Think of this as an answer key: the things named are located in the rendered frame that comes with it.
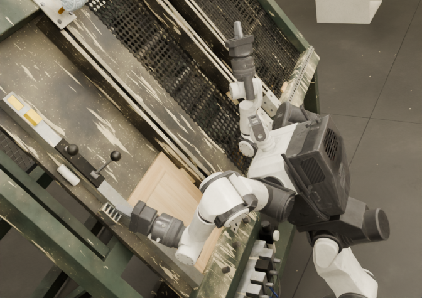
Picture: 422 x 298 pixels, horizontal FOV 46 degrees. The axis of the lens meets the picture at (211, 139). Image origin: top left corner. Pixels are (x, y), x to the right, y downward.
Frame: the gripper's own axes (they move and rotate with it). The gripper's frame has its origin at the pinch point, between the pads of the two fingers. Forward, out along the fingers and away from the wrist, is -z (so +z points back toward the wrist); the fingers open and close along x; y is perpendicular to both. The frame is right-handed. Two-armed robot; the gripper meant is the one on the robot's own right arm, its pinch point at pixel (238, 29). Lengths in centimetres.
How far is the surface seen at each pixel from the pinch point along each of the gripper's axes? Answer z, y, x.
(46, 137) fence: 20, 7, 77
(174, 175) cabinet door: 52, 12, 32
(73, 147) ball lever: 22, -6, 73
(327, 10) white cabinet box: 43, 252, -300
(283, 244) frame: 132, 44, -41
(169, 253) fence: 70, -9, 50
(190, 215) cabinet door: 67, 4, 33
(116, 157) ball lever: 30, -5, 60
